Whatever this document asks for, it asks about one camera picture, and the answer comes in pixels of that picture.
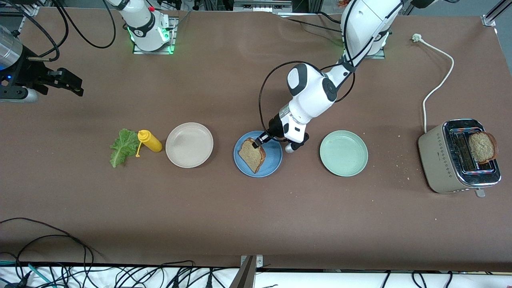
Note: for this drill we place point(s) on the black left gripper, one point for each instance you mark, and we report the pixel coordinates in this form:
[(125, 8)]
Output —
[(274, 126)]

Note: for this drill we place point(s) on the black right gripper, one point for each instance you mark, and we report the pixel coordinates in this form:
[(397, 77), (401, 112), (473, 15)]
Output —
[(24, 72)]

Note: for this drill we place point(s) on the brown bread slice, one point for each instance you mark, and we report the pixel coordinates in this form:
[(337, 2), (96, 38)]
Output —
[(251, 156), (483, 147)]

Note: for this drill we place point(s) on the green lettuce leaf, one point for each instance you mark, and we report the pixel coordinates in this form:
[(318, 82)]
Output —
[(122, 148)]

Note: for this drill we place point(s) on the yellow squeeze bottle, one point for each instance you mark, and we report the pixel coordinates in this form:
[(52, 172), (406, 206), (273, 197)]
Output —
[(152, 143)]

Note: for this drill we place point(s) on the blue round plate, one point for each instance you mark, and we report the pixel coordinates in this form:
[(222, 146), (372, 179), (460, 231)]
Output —
[(274, 160)]

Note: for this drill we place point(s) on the beige round plate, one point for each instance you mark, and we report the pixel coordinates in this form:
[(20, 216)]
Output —
[(189, 145)]

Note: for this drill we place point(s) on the pale green round plate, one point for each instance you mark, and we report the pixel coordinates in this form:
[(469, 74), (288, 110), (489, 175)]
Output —
[(344, 153)]

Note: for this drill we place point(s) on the brown table cover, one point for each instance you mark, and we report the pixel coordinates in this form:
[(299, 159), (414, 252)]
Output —
[(256, 220)]

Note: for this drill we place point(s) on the aluminium profile corner piece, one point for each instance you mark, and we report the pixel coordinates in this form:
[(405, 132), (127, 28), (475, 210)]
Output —
[(30, 10)]

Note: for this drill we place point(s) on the dark aluminium strut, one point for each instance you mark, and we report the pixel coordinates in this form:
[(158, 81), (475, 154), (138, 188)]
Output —
[(244, 276)]

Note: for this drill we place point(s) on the beige two-slot toaster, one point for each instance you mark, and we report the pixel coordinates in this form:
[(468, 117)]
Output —
[(438, 160)]

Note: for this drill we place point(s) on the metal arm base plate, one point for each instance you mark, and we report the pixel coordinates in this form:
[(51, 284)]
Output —
[(154, 52), (378, 56)]

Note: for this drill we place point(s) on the small silver metal bracket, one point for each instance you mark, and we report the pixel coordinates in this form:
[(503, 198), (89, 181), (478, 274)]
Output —
[(259, 260)]

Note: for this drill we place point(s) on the silver aluminium frame bar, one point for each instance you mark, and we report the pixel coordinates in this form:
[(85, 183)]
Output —
[(262, 5)]

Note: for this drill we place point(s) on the slanted aluminium profile with bracket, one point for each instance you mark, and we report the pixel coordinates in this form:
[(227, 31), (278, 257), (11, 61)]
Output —
[(488, 20)]

